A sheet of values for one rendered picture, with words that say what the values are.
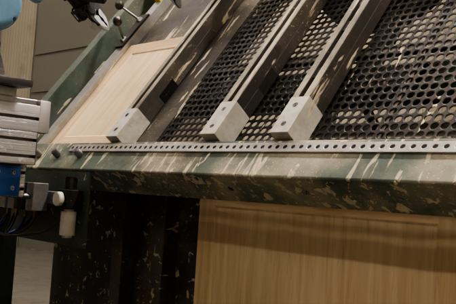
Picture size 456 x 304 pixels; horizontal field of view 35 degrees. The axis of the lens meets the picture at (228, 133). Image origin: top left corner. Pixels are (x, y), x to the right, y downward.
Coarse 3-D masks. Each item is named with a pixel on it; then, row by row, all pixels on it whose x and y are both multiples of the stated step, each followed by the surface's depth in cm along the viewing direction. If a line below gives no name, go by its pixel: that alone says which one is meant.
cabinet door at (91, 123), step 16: (144, 48) 286; (160, 48) 276; (128, 64) 284; (144, 64) 275; (160, 64) 266; (112, 80) 282; (128, 80) 272; (144, 80) 264; (96, 96) 278; (112, 96) 270; (128, 96) 262; (80, 112) 276; (96, 112) 268; (112, 112) 260; (64, 128) 273; (80, 128) 265; (96, 128) 257
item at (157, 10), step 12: (168, 0) 310; (156, 12) 305; (144, 24) 301; (132, 36) 297; (144, 36) 301; (120, 48) 295; (108, 60) 292; (96, 72) 290; (108, 72) 288; (96, 84) 285; (84, 96) 281; (72, 108) 277; (60, 120) 275
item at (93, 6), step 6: (72, 0) 288; (78, 0) 287; (72, 6) 292; (78, 6) 290; (84, 6) 287; (90, 6) 289; (96, 6) 292; (72, 12) 290; (78, 12) 289; (84, 12) 289; (90, 12) 288; (78, 18) 293; (84, 18) 291
